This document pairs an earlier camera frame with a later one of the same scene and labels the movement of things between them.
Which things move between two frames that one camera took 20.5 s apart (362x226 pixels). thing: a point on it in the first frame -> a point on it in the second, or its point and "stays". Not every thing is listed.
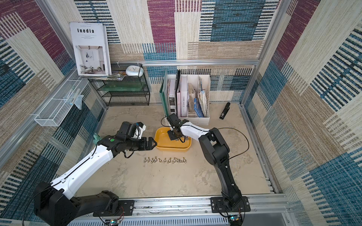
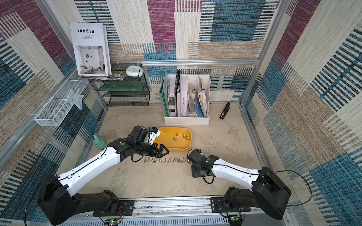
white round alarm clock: x=134 y=70 stays
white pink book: x=182 y=98 stays
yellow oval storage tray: x=163 y=143 stays
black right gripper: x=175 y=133 -> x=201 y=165
